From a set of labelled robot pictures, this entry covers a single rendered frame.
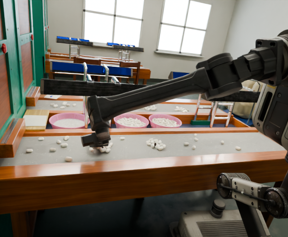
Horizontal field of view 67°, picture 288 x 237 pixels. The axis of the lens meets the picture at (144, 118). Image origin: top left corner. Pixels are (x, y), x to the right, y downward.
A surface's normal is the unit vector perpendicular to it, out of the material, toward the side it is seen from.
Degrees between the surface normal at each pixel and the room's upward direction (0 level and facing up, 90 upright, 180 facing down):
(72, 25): 90
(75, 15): 90
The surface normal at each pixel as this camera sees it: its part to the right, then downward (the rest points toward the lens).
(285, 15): -0.93, 0.01
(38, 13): 0.33, 0.39
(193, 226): 0.12, -0.92
